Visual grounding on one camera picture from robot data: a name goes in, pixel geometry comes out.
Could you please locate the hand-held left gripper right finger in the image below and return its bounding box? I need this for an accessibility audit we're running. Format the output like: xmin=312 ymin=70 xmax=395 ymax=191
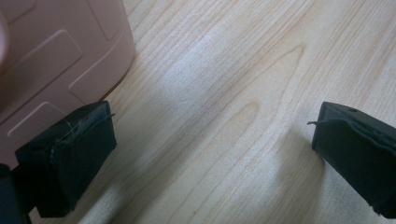
xmin=307 ymin=101 xmax=396 ymax=219

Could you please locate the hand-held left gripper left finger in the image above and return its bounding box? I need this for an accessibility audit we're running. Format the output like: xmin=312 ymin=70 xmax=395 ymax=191
xmin=14 ymin=100 xmax=118 ymax=218

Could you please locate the pink plastic bin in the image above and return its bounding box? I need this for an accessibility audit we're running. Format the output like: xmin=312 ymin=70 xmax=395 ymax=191
xmin=0 ymin=0 xmax=136 ymax=171

